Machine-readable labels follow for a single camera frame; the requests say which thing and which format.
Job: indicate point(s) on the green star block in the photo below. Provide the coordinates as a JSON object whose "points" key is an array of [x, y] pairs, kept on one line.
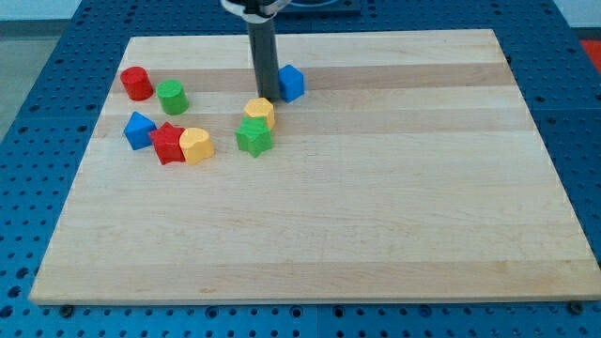
{"points": [[254, 136]]}

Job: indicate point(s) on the yellow hexagon block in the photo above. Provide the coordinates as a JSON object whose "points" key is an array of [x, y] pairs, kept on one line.
{"points": [[261, 107]]}

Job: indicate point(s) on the blue cube block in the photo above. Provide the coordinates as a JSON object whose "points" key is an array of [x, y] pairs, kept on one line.
{"points": [[291, 82]]}

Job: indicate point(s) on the yellow heart block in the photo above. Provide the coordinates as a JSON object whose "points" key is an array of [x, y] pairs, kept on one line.
{"points": [[196, 145]]}

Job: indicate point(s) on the red star block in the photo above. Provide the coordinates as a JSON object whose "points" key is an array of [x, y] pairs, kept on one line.
{"points": [[165, 140]]}

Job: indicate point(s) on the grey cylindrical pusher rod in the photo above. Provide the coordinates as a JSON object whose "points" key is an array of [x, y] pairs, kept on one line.
{"points": [[265, 59]]}

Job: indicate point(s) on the green cylinder block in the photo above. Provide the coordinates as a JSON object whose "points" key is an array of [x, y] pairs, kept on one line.
{"points": [[172, 97]]}

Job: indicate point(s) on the blue triangular block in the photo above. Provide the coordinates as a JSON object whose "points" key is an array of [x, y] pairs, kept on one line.
{"points": [[137, 131]]}

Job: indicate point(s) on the red cylinder block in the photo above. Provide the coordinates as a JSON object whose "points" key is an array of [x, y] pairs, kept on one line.
{"points": [[136, 83]]}

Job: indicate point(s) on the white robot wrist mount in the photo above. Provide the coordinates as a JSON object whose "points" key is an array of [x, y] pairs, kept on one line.
{"points": [[254, 11]]}

